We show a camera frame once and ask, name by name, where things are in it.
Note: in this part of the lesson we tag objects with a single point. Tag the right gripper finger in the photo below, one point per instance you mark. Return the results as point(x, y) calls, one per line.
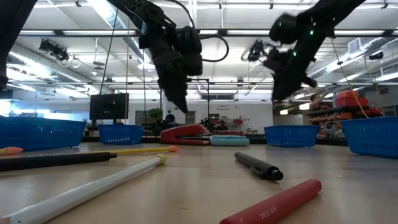
point(287, 85)
point(276, 84)

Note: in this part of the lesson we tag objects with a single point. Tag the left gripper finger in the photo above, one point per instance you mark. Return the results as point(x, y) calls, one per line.
point(183, 93)
point(171, 93)

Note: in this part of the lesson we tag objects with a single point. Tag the yellow pencil orange eraser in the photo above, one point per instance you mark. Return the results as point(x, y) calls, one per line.
point(140, 151)

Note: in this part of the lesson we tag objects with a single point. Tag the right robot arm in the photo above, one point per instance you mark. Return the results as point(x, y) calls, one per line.
point(329, 15)

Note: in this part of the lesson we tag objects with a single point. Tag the small black robot arm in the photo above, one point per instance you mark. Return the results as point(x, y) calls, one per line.
point(214, 125)

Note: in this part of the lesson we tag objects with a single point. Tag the shelf with red bins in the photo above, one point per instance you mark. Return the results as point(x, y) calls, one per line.
point(345, 110)

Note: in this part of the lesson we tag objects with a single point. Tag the small green plant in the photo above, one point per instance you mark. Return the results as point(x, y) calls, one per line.
point(155, 112)

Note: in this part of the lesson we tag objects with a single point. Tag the red stapler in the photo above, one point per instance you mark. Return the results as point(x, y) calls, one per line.
point(186, 130)

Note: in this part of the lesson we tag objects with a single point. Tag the blue plastic bin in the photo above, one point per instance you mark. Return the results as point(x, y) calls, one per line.
point(120, 134)
point(373, 137)
point(290, 136)
point(40, 133)

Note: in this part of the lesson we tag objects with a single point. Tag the black light bar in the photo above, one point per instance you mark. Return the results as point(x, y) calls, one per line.
point(222, 32)

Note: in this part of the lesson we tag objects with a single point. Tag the black monitor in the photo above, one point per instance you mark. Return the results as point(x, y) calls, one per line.
point(109, 107)

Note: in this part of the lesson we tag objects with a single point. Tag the cyan calculator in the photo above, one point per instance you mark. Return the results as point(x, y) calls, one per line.
point(230, 141)

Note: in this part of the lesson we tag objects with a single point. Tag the black pen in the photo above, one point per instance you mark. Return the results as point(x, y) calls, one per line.
point(259, 166)
point(56, 160)

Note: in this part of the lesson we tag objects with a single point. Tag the small black device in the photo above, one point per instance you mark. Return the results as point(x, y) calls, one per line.
point(376, 56)

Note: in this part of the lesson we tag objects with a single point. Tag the red crayon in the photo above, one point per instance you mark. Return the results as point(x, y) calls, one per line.
point(273, 205)

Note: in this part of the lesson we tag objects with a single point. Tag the white pencil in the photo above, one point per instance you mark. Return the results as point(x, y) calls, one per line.
point(93, 185)

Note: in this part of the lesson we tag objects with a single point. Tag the black metal frame stand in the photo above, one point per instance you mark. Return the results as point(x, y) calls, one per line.
point(202, 79)

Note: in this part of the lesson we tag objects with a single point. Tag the black camera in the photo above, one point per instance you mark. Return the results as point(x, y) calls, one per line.
point(255, 51)
point(54, 49)

